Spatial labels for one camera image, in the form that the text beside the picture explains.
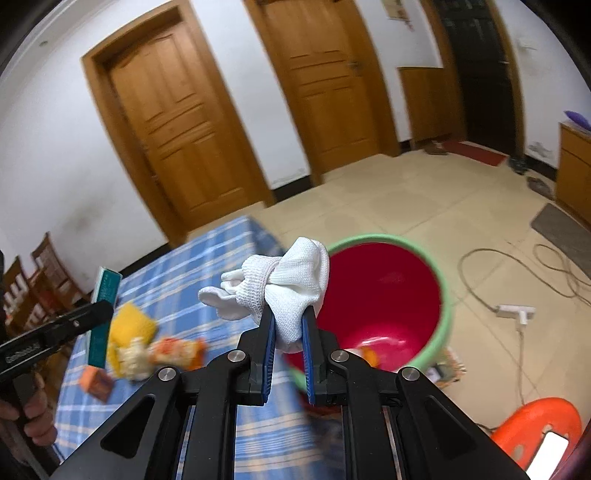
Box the small orange box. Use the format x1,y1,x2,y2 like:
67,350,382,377
78,367,114,403

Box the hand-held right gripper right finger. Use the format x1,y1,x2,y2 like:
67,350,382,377
300,309,532,480

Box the blue plaid tablecloth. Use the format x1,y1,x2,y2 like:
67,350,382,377
54,216,345,480

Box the red bucket with green rim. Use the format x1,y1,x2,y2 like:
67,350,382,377
283,234,451,407

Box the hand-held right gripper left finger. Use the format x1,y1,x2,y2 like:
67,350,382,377
48,307,278,480

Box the white power strip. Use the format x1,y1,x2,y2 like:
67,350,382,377
493,304,537,328

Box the pale crumpled snack wrapper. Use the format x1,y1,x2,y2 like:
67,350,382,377
111,337,155,383

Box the wooden panel door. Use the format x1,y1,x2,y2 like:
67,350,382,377
81,0,277,247

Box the white knit glove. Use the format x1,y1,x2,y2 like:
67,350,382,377
198,237,331,354

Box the cardboard scraps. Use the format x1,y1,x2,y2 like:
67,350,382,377
427,353,468,385

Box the yellow sponge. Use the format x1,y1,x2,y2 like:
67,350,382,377
107,302,158,365

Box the orange snack packet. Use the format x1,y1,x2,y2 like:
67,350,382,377
148,337,207,370

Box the red doormat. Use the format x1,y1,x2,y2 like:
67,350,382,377
443,140,508,168

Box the wooden chair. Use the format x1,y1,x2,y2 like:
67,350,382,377
0,255,42,337
30,232,90,305

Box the person's left hand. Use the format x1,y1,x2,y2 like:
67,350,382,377
0,371,58,448

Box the low wooden panel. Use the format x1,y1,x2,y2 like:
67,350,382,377
398,66,467,145

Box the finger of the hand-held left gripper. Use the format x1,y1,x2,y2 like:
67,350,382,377
44,301,114,348

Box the white phone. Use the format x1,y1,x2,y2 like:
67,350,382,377
525,434,570,479

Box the grey floor cable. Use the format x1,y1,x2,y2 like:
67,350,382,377
457,244,591,303

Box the grey floor mat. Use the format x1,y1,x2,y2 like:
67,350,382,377
530,202,591,279

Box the orange plastic stool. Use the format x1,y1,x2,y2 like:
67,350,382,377
489,397,583,472

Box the wooden cabinet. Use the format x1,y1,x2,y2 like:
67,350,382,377
555,121,591,224

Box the teal carton box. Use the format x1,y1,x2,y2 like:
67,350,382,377
89,267,123,370

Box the paper wall notice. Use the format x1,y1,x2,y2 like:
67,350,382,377
385,0,416,23

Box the purple object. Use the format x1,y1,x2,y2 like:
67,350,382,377
563,110,591,131

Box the wooden door with metal handle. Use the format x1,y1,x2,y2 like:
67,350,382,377
244,0,402,186

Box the dark shoes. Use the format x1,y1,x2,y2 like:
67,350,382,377
525,175,556,200

